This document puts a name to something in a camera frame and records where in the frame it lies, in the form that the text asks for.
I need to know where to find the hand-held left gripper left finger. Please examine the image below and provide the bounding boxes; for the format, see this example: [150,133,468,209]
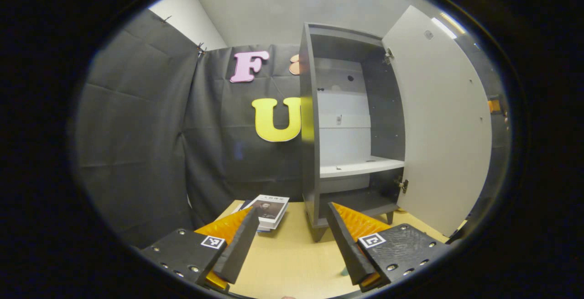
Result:
[141,205,261,293]

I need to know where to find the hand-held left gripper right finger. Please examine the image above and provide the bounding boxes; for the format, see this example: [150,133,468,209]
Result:
[326,202,452,293]

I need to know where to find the light grey cabinet door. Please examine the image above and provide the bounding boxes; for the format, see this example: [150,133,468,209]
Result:
[381,5,493,238]

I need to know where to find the dark grey cabinet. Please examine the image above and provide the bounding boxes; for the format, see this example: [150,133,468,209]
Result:
[299,22,409,242]

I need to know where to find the white cabinet shelf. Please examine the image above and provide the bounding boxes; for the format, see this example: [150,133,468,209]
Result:
[319,156,405,179]

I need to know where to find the white portrait cover book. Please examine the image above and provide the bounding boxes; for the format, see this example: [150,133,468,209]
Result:
[249,194,290,230]

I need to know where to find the small ceiling light panel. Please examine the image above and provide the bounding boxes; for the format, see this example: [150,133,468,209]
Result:
[431,12,466,39]

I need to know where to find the black backdrop cloth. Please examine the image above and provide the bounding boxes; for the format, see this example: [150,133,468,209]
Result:
[68,9,512,249]

